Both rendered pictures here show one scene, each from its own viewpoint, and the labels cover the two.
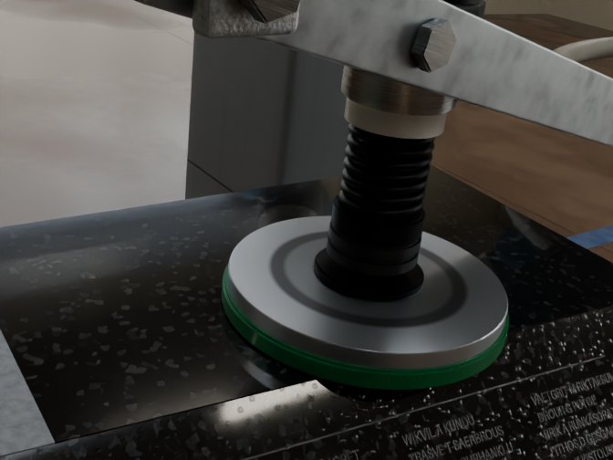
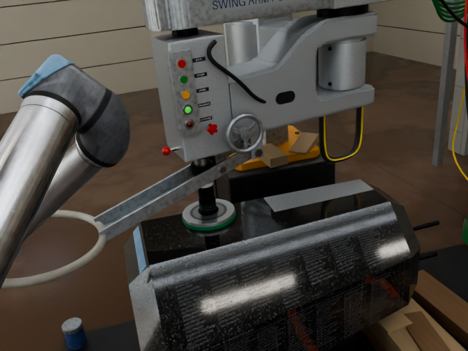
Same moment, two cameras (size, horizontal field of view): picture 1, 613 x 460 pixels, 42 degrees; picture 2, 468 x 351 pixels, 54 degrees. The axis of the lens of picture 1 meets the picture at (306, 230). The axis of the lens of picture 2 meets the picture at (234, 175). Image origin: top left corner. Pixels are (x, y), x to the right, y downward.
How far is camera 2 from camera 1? 2.20 m
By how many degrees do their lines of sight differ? 126
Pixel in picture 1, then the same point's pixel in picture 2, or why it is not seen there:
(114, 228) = (254, 231)
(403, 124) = not seen: hidden behind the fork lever
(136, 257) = (250, 224)
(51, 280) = (266, 219)
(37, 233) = (270, 229)
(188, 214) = (236, 237)
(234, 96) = not seen: outside the picture
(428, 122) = not seen: hidden behind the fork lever
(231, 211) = (225, 239)
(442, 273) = (193, 211)
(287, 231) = (218, 219)
